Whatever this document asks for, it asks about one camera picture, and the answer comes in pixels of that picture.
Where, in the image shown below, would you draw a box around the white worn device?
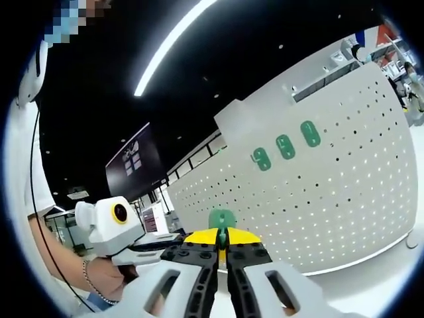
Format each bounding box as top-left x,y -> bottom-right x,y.
18,41 -> 50,104

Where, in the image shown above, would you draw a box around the red white blue banner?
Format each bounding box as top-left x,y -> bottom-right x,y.
353,26 -> 382,44

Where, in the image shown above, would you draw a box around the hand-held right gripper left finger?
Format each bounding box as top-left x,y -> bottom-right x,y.
123,229 -> 220,318

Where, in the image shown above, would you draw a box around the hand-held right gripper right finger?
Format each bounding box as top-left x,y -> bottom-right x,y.
221,227 -> 327,318

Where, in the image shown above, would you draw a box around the person's blue trousers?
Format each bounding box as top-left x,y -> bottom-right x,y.
84,290 -> 112,314

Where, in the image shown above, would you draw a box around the large black display screen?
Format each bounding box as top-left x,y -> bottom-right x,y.
105,121 -> 169,203

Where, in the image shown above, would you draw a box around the curved white ceiling light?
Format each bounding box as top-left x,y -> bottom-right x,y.
134,0 -> 219,97

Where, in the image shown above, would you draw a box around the silver laptop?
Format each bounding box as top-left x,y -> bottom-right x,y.
141,205 -> 182,242

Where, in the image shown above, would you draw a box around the person's left hand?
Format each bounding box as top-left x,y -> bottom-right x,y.
89,256 -> 140,302

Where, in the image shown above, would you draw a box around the white perforated mounting plate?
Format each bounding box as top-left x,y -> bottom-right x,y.
167,61 -> 419,276

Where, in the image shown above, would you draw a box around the silver chain bracelet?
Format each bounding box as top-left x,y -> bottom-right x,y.
81,259 -> 119,305

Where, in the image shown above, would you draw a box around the green hook assembly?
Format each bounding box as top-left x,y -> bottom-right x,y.
299,121 -> 322,148
250,147 -> 273,172
207,207 -> 237,252
274,135 -> 296,161

